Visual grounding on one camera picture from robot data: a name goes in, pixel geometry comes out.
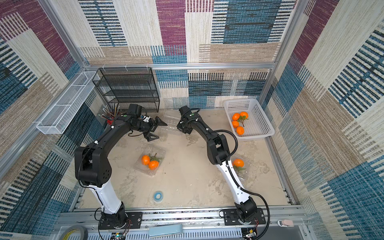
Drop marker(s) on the clear clamshell container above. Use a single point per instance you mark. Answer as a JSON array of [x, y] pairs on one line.
[[171, 118], [156, 154], [243, 173]]

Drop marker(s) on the small pink white object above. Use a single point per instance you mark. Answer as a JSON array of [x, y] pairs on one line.
[[285, 223]]

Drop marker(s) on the white wire mesh wall tray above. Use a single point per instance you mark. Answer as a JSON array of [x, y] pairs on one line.
[[60, 115]]

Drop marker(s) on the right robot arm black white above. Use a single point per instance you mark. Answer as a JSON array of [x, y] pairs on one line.
[[221, 146]]

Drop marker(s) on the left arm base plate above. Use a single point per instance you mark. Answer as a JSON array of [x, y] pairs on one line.
[[131, 220]]

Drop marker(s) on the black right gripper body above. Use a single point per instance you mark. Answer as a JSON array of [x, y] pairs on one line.
[[182, 125]]

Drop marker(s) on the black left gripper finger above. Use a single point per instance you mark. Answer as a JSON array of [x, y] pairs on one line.
[[160, 122], [151, 137]]

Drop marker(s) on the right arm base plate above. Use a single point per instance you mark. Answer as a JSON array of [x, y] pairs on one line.
[[234, 217]]

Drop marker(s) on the black wire shelf rack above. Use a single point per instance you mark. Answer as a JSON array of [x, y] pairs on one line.
[[120, 87]]

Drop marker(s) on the blue tape roll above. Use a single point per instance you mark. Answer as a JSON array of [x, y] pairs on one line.
[[158, 196]]

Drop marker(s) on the orange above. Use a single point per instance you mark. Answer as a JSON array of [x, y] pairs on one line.
[[236, 117], [244, 115]]

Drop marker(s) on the grey tape roll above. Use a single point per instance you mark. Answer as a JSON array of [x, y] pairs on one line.
[[74, 230]]

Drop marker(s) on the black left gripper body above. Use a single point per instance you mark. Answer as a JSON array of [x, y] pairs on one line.
[[145, 127]]

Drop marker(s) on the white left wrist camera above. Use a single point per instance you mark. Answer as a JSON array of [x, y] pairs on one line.
[[146, 119]]

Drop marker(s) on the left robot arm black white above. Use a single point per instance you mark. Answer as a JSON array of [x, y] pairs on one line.
[[93, 169]]

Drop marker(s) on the white plastic perforated basket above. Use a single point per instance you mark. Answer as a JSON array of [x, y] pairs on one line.
[[257, 126]]

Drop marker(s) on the orange container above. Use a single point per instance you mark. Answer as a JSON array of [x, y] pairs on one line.
[[235, 124], [145, 160], [240, 130], [238, 163], [153, 165]]

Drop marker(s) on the light blue flat case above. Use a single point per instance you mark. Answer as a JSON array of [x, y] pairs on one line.
[[166, 230]]

